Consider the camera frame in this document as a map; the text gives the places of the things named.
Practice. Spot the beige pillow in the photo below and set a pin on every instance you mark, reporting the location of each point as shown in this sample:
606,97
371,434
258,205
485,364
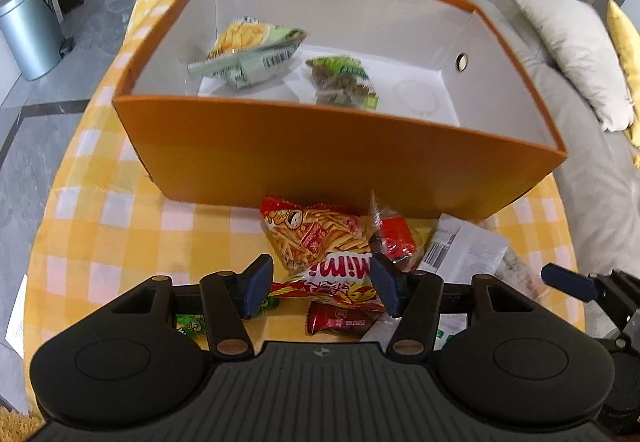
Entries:
575,52

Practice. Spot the small red clear-ended packet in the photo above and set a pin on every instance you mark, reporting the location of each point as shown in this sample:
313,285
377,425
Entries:
395,234

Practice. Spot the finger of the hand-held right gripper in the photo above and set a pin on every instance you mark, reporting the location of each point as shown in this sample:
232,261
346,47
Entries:
570,282

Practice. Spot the green sausage stick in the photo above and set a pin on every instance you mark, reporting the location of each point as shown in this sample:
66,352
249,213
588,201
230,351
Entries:
192,325

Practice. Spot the grey metal trash can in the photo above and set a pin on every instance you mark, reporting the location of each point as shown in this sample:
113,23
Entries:
30,32

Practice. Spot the white barcode snack packet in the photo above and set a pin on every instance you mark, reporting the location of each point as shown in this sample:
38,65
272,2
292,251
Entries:
470,252

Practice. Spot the red white snack packet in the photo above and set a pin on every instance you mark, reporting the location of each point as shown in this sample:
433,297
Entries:
340,279

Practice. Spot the beige sofa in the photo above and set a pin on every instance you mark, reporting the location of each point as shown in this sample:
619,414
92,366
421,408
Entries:
590,162

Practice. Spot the dark red snack packet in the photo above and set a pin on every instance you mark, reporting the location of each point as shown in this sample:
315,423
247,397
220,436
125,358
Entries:
340,319

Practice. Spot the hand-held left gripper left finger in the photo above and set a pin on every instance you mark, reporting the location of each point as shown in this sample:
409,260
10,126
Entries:
257,283

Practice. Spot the yellow pillow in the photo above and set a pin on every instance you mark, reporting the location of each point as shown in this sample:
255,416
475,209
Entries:
627,47

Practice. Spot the green brown snack packet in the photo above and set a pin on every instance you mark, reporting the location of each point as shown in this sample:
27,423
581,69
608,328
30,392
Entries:
336,77

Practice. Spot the white paper sheet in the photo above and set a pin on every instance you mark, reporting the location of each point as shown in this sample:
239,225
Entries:
16,317

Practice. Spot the orange fries snack packet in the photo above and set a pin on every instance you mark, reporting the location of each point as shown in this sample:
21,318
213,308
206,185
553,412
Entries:
310,232

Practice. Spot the yellow shaggy rug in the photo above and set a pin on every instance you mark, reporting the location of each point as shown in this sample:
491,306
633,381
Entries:
17,424

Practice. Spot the yellow checked tablecloth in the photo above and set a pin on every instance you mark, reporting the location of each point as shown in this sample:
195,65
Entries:
125,222

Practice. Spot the orange cardboard box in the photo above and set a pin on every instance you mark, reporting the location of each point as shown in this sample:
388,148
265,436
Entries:
300,157

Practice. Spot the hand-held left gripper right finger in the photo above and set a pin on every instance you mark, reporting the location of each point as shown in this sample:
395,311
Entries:
387,284

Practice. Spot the yellow green chips packet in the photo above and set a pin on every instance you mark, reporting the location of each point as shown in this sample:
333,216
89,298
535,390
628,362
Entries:
240,38

